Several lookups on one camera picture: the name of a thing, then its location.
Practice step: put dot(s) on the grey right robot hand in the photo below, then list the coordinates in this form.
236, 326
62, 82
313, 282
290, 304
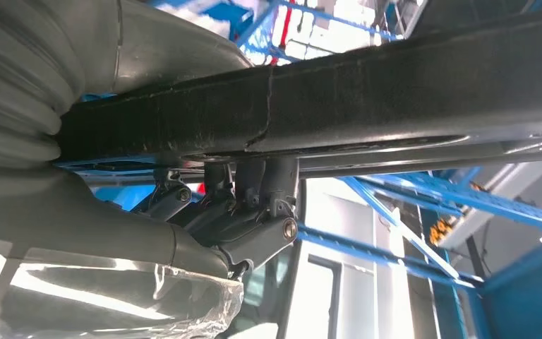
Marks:
88, 224

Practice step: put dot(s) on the blue metal shelf rack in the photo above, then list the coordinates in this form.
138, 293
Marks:
523, 299
224, 14

